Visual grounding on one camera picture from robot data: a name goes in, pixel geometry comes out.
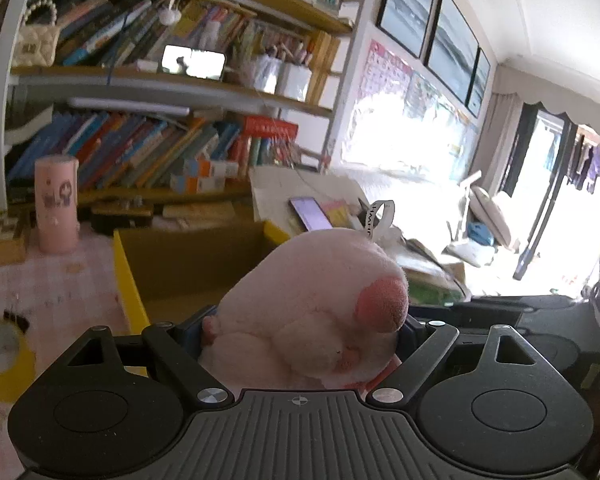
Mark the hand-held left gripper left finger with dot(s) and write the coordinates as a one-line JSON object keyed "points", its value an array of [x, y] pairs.
{"points": [[197, 325]]}

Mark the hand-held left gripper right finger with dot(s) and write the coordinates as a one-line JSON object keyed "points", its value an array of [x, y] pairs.
{"points": [[412, 337]]}

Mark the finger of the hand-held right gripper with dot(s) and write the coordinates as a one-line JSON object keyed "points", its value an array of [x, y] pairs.
{"points": [[470, 317]]}

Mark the yellow cardboard box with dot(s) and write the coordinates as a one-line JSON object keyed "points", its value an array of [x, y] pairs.
{"points": [[180, 265]]}

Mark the pink plush toy with tag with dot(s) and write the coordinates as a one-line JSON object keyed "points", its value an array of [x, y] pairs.
{"points": [[310, 295]]}

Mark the pink checkered desktop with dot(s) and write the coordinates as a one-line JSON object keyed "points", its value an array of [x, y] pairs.
{"points": [[65, 290]]}

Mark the green book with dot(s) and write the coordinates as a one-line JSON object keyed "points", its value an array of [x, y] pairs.
{"points": [[430, 285]]}

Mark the white cushion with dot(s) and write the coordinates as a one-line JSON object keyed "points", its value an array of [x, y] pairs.
{"points": [[492, 215]]}

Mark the black rectangular case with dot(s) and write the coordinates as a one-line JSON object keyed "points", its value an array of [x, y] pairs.
{"points": [[122, 217]]}

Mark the orange and blue small box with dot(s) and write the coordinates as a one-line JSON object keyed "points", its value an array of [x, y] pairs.
{"points": [[195, 184], [210, 167]]}

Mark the pink and yellow notepad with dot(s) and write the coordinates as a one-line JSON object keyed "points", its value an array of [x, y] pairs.
{"points": [[340, 212]]}

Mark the stack of white papers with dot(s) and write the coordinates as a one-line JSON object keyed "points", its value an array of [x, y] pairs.
{"points": [[275, 190]]}

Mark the black smartphone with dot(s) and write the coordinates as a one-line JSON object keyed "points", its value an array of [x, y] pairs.
{"points": [[310, 212]]}

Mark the pink printed tumbler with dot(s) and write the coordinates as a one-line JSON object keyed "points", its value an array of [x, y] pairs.
{"points": [[57, 205]]}

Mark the hanging clothes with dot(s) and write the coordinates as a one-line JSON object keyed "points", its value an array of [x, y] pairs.
{"points": [[592, 165]]}

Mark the beige curtain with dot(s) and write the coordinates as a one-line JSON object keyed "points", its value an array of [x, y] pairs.
{"points": [[502, 125]]}

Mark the red long box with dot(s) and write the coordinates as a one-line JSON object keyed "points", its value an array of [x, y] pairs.
{"points": [[270, 127]]}

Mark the checkered wooden box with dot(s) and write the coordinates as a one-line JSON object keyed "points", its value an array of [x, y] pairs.
{"points": [[2, 240]]}

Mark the white pen holder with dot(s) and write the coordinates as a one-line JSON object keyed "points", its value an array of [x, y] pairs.
{"points": [[295, 82]]}

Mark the white-framed smartphone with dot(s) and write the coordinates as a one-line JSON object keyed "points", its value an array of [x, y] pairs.
{"points": [[195, 62]]}

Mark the wooden bookshelf with white frame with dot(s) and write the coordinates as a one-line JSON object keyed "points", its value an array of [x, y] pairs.
{"points": [[180, 90]]}

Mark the pink wall poster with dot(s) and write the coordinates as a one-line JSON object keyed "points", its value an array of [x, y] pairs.
{"points": [[380, 90]]}

